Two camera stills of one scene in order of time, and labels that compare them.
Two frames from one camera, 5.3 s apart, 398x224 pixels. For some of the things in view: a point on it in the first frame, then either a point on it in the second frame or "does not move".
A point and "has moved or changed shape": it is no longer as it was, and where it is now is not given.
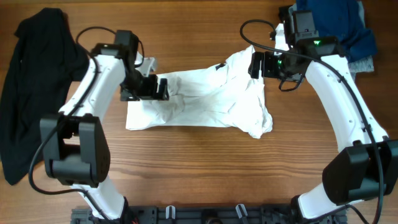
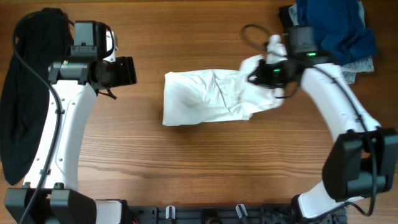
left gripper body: x=136 y=84 → x=119 y=73
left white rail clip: x=167 y=212 does not move
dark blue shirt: x=341 y=18 does not move
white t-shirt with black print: x=224 y=96 has moved or changed shape
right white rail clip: x=239 y=211 does not move
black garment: x=43 y=60 does not move
